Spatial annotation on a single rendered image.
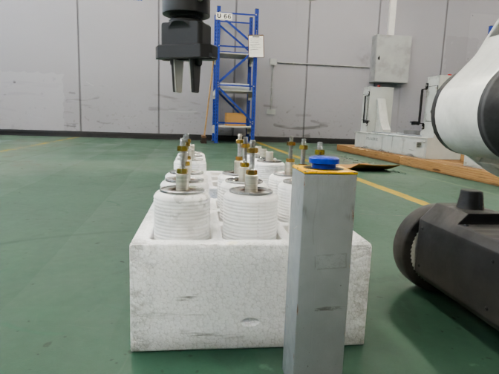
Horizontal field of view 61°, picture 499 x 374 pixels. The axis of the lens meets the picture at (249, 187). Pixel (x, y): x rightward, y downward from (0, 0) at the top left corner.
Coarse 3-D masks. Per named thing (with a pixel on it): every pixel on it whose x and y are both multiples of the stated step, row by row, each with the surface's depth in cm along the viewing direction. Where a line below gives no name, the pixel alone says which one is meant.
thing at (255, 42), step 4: (256, 32) 611; (248, 36) 611; (252, 36) 612; (256, 36) 612; (260, 36) 614; (248, 40) 612; (252, 40) 613; (256, 40) 614; (260, 40) 614; (248, 44) 613; (252, 44) 613; (256, 44) 614; (260, 44) 615; (248, 48) 614; (252, 48) 614; (256, 48) 615; (260, 48) 616; (252, 52) 615; (256, 52) 616; (260, 52) 616; (252, 56) 616; (256, 56) 616; (260, 56) 617
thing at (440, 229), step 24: (480, 192) 84; (432, 216) 88; (456, 216) 83; (480, 216) 81; (432, 240) 86; (456, 240) 79; (480, 240) 73; (432, 264) 86; (456, 264) 79; (480, 264) 72; (456, 288) 79; (480, 288) 72; (480, 312) 72
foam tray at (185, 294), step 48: (144, 240) 67; (192, 240) 68; (240, 240) 69; (288, 240) 70; (144, 288) 66; (192, 288) 67; (240, 288) 68; (144, 336) 68; (192, 336) 68; (240, 336) 69
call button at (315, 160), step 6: (312, 156) 56; (318, 156) 56; (324, 156) 57; (330, 156) 57; (312, 162) 55; (318, 162) 55; (324, 162) 54; (330, 162) 55; (336, 162) 55; (324, 168) 55; (330, 168) 55
